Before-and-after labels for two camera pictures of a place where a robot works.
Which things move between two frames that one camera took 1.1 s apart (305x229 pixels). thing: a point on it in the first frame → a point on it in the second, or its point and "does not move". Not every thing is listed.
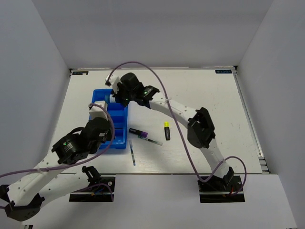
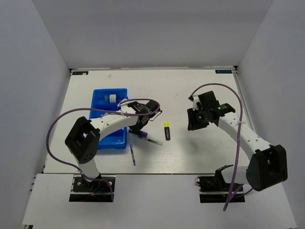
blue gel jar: (110, 98) does not move
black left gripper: (106, 138) → (135, 128)
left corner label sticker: (80, 73) does not move
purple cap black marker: (140, 133) does not move
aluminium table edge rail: (264, 165) does not move
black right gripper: (121, 87) → (193, 124)
